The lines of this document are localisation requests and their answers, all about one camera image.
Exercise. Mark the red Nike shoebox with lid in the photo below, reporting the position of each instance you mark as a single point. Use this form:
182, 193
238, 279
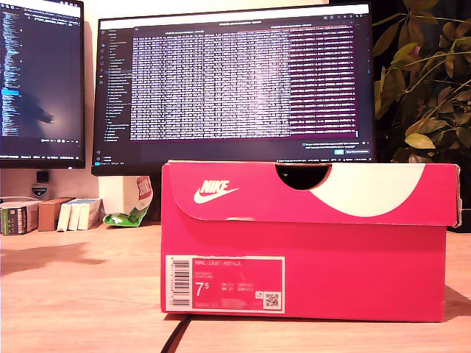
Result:
312, 257

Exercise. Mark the small white blue box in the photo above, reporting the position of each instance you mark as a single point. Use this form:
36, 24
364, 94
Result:
90, 214
63, 217
74, 217

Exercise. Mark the brown cardboard box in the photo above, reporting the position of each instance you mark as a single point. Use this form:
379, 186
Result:
48, 216

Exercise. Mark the green printed cardboard box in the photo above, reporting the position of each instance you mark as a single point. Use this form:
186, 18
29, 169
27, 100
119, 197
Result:
14, 220

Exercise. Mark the red white printed can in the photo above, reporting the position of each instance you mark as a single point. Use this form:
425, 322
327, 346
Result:
144, 191

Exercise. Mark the wide black monitor with terminal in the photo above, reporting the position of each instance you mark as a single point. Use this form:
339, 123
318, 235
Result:
239, 81

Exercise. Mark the small black cube device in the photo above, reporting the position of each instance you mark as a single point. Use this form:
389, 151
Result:
42, 175

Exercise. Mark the dark shield badge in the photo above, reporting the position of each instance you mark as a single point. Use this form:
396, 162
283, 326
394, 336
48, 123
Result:
39, 189

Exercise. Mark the green leafy houseplant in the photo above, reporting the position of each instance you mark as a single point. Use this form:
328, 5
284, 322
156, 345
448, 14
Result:
427, 110

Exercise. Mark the black computer monitor with code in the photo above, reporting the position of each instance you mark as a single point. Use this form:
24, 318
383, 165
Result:
48, 73

